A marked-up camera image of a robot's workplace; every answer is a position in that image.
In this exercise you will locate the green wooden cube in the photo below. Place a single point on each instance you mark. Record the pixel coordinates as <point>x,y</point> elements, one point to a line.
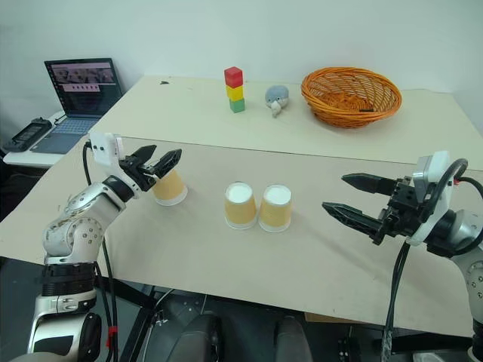
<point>236,105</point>

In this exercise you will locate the red wooden cube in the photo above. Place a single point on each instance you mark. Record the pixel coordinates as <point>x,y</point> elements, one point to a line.
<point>232,76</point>

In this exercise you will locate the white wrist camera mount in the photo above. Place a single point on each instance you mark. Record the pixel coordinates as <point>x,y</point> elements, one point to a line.
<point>103,149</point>
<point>440,162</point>

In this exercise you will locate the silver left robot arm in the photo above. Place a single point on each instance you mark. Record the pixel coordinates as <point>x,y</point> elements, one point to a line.
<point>75,230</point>

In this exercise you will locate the orange paper cup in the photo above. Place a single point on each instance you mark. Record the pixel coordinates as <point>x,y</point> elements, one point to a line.
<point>275,209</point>
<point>240,207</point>
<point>170,190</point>

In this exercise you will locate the orange wicker basket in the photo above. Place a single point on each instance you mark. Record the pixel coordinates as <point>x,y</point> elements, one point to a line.
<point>351,94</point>

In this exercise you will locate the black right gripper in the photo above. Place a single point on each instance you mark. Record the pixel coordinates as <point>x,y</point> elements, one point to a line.
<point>403,215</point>

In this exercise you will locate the yellow wooden cube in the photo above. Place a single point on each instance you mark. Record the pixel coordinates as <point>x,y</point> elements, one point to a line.
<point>234,93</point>

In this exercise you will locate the black handheld device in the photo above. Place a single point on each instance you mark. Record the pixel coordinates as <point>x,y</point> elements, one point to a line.
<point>26,134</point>

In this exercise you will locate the white side table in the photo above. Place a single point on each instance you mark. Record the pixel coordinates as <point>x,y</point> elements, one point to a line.
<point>26,156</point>

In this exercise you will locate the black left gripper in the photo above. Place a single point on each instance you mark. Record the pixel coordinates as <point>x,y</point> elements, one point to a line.
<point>137,175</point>

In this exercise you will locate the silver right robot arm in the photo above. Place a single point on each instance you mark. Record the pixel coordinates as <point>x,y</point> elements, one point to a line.
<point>468,234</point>

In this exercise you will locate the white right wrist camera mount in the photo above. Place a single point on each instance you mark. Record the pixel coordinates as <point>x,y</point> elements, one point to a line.
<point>440,162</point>

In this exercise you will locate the grey plush toy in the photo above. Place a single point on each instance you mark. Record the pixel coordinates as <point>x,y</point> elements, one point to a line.
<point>276,96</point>

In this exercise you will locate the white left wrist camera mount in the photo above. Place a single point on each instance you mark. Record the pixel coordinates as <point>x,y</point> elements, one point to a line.
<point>103,149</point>

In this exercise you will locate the dark rounded shape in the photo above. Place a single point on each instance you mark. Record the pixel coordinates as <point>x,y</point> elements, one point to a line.
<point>200,339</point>

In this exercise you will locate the open laptop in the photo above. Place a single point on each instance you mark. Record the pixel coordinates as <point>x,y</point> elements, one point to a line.
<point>83,86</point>

